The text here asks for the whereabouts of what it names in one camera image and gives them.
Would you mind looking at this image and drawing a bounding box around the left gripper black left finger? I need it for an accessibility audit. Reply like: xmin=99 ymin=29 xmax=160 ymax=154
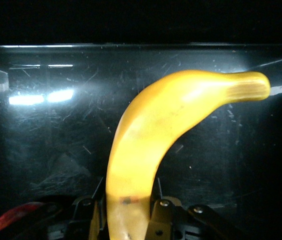
xmin=89 ymin=176 xmax=107 ymax=240

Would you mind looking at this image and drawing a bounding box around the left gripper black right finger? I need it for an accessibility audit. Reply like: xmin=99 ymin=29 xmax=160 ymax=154
xmin=145 ymin=176 xmax=175 ymax=240

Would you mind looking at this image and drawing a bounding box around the yellow banana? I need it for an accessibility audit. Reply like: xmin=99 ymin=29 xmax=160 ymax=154
xmin=105 ymin=69 xmax=272 ymax=240

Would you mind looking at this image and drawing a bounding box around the black plastic box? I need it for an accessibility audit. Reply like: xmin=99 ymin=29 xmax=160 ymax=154
xmin=0 ymin=42 xmax=282 ymax=240

